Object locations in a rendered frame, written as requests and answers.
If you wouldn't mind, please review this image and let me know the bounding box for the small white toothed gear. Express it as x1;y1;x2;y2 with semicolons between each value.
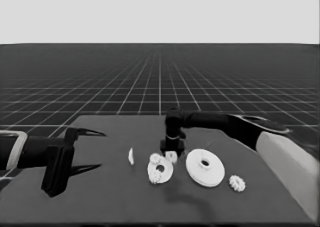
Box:
228;174;247;193
147;169;163;185
165;150;179;165
148;152;162;165

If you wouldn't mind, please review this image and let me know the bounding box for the white round carrier with pins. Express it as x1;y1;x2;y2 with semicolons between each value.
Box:
146;153;175;185

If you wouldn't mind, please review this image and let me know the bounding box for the large thick white disc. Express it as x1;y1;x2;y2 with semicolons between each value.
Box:
185;148;226;188

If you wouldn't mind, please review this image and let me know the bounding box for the small thin white T-shaped piece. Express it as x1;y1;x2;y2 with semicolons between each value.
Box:
127;147;135;166

